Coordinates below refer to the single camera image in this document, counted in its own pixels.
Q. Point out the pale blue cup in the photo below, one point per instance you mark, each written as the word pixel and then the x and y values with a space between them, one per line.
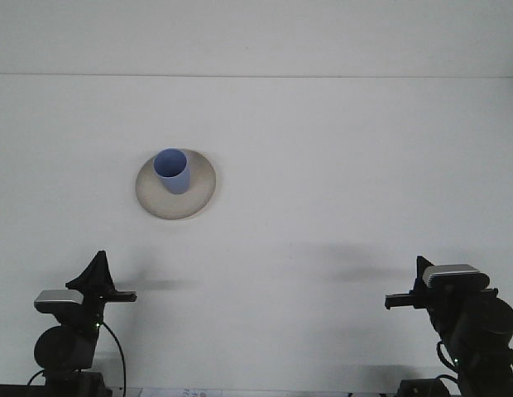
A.
pixel 178 184

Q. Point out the pale round plate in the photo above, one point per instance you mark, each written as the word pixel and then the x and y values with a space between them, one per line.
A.
pixel 198 198

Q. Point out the white printed paper sheet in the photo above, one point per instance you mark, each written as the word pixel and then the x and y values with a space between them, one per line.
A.
pixel 190 393

